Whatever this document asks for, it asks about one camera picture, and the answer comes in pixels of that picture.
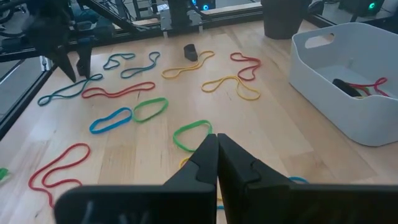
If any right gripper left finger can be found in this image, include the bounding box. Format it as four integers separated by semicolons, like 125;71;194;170
162;133;219;187

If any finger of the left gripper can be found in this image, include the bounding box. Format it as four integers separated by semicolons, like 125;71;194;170
75;37;95;79
51;46;78;83

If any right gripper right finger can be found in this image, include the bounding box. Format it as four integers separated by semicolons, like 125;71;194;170
216;133;292;188

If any teal rubber band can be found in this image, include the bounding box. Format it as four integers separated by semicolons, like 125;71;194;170
37;73;104;107
120;51;161;80
287;175;310;184
103;52;136;70

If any red rubber band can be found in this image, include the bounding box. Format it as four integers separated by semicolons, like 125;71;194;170
27;142;91;209
348;77;389;98
81;81;156;100
229;52;262;82

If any small black block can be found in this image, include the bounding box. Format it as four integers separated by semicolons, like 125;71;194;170
183;43;199;62

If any blue rubber band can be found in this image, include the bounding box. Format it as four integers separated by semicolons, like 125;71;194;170
89;106;134;135

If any pale grey plastic bin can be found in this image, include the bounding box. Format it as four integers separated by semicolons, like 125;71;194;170
288;22;398;147

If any black rubber band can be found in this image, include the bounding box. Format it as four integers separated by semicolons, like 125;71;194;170
331;78;363;98

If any black computer with blue light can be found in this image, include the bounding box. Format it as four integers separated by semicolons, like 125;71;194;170
189;0;217;12

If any green plant in black pot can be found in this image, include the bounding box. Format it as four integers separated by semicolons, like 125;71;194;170
260;0;312;40

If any black device with green light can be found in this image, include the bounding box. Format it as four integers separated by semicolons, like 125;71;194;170
338;0;386;17

